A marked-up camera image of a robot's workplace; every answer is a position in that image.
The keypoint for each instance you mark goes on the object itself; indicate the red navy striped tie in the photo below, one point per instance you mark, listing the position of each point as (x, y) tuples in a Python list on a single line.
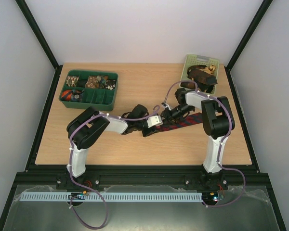
[(189, 120)]

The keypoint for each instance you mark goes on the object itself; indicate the light green plastic basket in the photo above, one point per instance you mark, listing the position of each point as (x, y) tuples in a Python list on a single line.
[(192, 59)]

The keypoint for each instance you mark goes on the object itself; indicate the rolled tie brown white pattern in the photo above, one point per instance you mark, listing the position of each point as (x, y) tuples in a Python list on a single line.
[(71, 81)]

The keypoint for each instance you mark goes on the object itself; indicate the rolled tie orange brown pattern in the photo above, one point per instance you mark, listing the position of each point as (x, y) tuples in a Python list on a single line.
[(92, 82)]

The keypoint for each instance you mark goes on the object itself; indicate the rolled tie red orange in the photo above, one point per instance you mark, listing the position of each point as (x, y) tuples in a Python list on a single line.
[(66, 95)]

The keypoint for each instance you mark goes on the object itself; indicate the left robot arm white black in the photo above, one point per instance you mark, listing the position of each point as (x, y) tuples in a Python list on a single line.
[(86, 129)]

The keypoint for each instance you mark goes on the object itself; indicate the light blue cable duct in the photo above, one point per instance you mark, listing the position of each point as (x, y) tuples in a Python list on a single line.
[(112, 197)]

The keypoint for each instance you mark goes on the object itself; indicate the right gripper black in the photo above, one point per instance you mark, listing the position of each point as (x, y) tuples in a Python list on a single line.
[(166, 115)]

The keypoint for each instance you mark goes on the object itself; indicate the black aluminium frame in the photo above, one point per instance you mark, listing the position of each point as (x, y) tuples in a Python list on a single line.
[(46, 174)]

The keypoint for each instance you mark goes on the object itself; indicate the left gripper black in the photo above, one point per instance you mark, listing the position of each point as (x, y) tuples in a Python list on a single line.
[(150, 131)]

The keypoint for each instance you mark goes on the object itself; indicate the pile of brown ties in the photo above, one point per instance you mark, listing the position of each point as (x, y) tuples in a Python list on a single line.
[(203, 76)]

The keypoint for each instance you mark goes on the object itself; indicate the rolled tie grey patterned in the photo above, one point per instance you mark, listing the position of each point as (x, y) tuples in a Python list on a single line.
[(77, 96)]

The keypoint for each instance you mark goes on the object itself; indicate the rolled tie teal brown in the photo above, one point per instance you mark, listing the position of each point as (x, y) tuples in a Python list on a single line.
[(102, 82)]

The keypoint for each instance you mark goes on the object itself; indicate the green compartment tray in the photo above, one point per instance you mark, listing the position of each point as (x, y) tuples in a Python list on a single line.
[(101, 99)]

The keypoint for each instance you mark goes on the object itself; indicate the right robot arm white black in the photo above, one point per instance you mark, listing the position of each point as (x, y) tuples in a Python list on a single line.
[(217, 121)]

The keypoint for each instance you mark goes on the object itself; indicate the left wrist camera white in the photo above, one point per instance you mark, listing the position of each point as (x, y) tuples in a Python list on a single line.
[(155, 120)]

